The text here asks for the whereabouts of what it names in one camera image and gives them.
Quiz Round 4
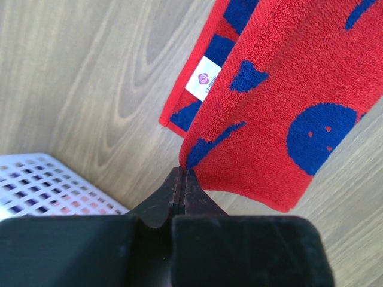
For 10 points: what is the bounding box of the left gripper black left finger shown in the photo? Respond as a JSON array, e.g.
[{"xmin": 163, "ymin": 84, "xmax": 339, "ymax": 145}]
[{"xmin": 1, "ymin": 167, "xmax": 183, "ymax": 286}]

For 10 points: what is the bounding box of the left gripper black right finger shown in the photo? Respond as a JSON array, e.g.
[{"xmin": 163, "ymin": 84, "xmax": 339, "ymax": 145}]
[{"xmin": 172, "ymin": 169, "xmax": 335, "ymax": 286}]

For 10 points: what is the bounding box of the teal red-trimmed towel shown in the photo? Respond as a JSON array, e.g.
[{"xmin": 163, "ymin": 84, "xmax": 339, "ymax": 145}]
[{"xmin": 159, "ymin": 1, "xmax": 382, "ymax": 212}]

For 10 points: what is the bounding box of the white plastic basket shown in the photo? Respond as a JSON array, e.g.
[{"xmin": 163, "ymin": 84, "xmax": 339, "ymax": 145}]
[{"xmin": 1, "ymin": 153, "xmax": 128, "ymax": 220}]

